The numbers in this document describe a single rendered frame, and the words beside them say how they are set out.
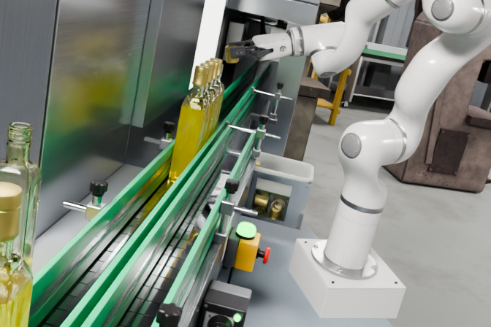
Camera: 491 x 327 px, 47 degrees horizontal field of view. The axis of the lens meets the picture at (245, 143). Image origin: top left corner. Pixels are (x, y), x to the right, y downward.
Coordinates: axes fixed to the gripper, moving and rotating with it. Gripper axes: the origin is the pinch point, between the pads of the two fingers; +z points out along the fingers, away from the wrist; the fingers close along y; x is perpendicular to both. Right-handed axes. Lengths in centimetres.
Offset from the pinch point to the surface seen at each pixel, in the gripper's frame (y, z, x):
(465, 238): 178, -181, -230
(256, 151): -6.2, -2.5, -29.8
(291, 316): -45, -3, -58
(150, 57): -21.9, 22.9, 7.9
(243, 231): -49, 7, -26
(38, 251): -72, 44, -7
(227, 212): -62, 11, -12
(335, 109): 484, -167, -249
